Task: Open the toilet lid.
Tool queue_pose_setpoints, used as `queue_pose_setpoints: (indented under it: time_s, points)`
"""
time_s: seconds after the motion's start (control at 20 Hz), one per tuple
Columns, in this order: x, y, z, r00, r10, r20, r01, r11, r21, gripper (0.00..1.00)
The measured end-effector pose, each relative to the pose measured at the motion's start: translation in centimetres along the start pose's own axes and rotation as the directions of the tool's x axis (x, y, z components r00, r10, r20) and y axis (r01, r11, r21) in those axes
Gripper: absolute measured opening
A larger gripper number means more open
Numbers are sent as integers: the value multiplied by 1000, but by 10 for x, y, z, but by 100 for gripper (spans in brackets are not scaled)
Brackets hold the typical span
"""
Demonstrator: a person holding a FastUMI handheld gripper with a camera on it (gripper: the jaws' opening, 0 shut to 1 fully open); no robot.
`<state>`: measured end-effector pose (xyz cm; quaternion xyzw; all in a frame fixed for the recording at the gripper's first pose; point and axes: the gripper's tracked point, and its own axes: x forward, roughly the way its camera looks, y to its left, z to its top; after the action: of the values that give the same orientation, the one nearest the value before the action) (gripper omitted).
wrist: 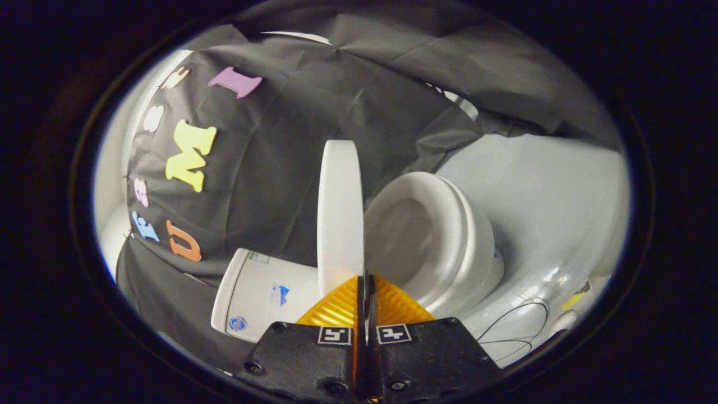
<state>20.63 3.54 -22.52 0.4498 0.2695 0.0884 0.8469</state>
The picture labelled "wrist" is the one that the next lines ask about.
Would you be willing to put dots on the white toilet lid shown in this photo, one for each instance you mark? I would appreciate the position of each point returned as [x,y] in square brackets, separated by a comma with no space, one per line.
[339,224]

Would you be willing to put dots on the black backdrop cloth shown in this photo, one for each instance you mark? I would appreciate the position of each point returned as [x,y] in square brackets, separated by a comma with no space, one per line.
[291,168]

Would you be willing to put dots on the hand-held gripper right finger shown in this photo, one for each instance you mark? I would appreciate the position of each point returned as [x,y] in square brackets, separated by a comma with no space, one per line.
[376,370]

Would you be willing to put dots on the white round object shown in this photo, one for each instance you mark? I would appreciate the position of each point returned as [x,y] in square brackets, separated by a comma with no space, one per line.
[562,324]

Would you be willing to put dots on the white toilet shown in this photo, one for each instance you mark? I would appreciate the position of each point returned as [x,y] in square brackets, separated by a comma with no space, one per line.
[263,292]

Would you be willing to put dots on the small yellow object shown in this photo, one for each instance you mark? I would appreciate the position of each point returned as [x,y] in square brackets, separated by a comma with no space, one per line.
[572,301]

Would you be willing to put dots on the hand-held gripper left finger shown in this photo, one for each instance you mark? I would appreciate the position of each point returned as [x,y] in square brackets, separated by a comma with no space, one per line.
[361,370]

